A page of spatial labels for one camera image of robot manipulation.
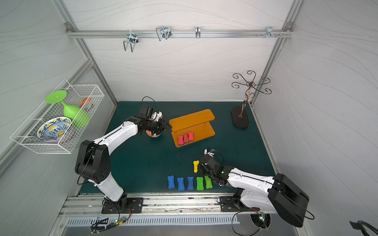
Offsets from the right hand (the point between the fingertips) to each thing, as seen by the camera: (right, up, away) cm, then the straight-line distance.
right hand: (197, 164), depth 85 cm
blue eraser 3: (-4, -8, -6) cm, 11 cm away
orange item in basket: (-61, +37, -7) cm, 72 cm away
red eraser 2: (-8, +15, +13) cm, 21 cm away
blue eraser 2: (-10, -9, -5) cm, 14 cm away
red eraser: (-11, +12, +11) cm, 19 cm away
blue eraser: (-15, -8, -5) cm, 18 cm away
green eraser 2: (+6, -8, -5) cm, 11 cm away
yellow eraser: (-1, 0, +1) cm, 1 cm away
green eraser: (+1, -8, -6) cm, 10 cm away
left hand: (-16, +21, +2) cm, 27 cm away
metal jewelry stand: (+33, +29, +25) cm, 51 cm away
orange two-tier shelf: (-3, +21, +6) cm, 22 cm away
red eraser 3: (-4, +15, +13) cm, 20 cm away
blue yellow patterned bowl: (-63, +23, -23) cm, 71 cm away
